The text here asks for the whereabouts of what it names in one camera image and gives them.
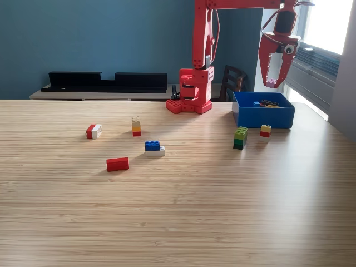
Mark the pink brick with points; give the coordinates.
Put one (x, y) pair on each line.
(271, 83)

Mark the yellow toy digger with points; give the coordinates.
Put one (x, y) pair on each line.
(270, 103)

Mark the blue plastic bin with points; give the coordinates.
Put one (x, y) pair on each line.
(264, 118)

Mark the yellow red white brick stack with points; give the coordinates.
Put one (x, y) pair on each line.
(265, 133)

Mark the grey window heater unit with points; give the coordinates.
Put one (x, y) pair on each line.
(311, 75)

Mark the dark wooden chair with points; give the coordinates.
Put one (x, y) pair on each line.
(233, 80)

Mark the bright window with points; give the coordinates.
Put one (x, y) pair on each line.
(325, 25)

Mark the green brick stack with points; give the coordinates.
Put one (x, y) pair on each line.
(240, 138)

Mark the blue white brick stack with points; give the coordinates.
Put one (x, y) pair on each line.
(153, 147)

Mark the tan orange red brick stack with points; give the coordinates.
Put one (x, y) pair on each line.
(136, 128)

